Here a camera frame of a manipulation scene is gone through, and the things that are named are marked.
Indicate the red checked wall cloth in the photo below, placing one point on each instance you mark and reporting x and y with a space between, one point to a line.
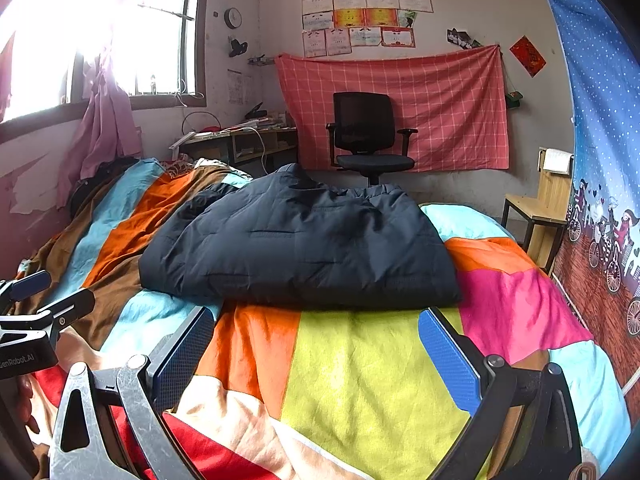
450 110

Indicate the person's left hand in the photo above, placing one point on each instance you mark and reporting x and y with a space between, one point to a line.
27 405

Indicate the group of wall certificates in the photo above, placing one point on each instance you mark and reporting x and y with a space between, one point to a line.
345 37

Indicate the round wall clock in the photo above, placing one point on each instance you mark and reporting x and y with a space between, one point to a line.
233 18

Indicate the wall photos cluster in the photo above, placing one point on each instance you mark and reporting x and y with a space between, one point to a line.
462 38

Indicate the dark navy puffer jacket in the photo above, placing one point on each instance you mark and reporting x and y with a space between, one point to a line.
300 240

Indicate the dark cloth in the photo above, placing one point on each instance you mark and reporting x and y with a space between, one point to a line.
92 185

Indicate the colourful patchwork bedsheet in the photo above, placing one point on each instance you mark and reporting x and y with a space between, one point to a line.
360 370

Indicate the white wall calendar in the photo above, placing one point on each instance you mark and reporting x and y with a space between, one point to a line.
235 86

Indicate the blue printed wall cloth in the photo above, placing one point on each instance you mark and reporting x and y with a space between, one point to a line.
595 110

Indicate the red diamond paper decoration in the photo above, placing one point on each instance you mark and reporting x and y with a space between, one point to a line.
528 56

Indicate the small metal wall shelf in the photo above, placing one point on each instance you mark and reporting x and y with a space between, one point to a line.
261 60

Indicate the black office chair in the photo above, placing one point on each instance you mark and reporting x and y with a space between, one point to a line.
362 120

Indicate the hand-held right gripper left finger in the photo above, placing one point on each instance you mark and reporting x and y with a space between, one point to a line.
182 355

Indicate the wooden chair with metal frame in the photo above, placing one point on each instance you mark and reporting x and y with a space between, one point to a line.
535 210

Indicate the black wall-mounted fixture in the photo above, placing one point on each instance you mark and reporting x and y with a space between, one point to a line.
237 48

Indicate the pink curtain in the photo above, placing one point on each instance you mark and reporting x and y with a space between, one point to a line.
107 125

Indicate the white paper on chair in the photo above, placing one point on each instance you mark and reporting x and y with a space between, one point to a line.
556 161

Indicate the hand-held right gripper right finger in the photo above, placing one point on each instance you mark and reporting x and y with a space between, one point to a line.
450 355

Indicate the wooden desk with cubbies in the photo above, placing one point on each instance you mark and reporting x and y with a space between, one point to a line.
286 133

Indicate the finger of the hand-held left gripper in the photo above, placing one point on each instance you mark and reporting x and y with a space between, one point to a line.
31 285
70 307

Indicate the stack of books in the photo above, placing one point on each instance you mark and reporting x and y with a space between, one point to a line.
260 122

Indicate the window with brown frame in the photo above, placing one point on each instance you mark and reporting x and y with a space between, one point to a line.
150 35

